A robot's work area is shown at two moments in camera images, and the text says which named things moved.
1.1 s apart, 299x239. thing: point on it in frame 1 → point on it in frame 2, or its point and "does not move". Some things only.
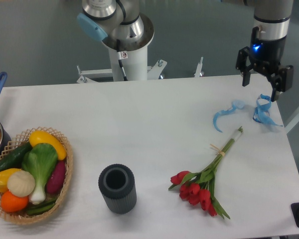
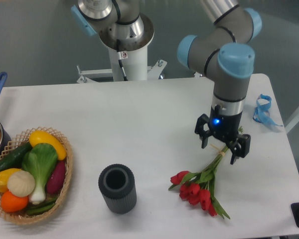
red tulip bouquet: [198, 188] does not move
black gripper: [265, 57] → [224, 127]
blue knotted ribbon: [261, 114] does not move
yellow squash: [41, 137] does not move
